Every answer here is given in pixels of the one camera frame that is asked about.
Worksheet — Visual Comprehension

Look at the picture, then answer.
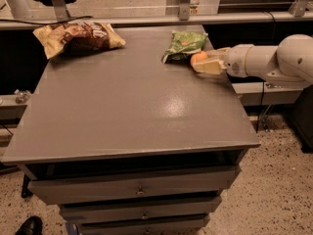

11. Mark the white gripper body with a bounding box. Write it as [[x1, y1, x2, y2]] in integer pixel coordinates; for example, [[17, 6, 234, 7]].
[[224, 44, 253, 78]]

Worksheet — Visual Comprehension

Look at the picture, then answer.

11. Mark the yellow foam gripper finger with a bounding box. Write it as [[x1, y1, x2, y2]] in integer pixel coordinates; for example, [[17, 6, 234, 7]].
[[192, 59, 223, 75], [206, 47, 230, 59]]

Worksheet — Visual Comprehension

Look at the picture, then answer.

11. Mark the orange fruit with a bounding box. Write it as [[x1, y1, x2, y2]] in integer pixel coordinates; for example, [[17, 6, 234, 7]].
[[190, 51, 207, 65]]

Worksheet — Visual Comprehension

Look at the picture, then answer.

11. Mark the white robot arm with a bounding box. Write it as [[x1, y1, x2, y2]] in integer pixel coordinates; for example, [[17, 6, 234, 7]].
[[190, 34, 313, 89]]

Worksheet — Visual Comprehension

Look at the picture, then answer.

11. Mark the green jalapeno chip bag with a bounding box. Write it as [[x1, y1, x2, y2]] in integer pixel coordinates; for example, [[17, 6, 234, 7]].
[[161, 31, 207, 64]]

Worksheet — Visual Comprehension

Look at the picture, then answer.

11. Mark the brown yellow chip bag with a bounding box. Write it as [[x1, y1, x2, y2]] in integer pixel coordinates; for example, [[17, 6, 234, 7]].
[[33, 22, 125, 59]]

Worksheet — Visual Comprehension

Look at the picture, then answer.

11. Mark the grey drawer cabinet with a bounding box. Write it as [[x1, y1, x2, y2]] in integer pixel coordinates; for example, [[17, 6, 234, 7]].
[[1, 24, 261, 235]]

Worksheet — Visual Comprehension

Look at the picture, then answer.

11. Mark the bottom grey drawer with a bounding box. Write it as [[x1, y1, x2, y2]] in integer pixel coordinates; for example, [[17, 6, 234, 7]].
[[79, 214, 208, 235]]

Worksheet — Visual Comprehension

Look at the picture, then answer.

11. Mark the grey drawer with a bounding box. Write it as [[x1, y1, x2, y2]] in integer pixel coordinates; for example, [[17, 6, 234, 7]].
[[28, 165, 240, 205], [79, 214, 208, 235], [61, 195, 221, 223]]

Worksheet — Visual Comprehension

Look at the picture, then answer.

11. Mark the top grey drawer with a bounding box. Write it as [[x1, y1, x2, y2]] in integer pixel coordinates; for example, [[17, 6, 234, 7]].
[[28, 165, 240, 205]]

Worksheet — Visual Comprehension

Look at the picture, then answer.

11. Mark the small crumpled foil object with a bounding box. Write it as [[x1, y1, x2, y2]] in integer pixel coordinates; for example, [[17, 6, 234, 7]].
[[14, 89, 31, 104]]

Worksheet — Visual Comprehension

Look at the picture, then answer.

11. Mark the middle grey drawer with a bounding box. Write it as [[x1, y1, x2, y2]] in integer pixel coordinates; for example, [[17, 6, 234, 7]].
[[61, 195, 221, 223]]

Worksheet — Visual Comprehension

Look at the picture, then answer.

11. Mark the black shoe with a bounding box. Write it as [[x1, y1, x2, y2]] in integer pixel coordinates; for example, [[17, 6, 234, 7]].
[[15, 215, 43, 235]]

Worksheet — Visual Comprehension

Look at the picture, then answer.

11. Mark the horizontal metal rail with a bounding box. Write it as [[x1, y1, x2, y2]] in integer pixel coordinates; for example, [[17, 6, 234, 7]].
[[0, 11, 313, 31]]

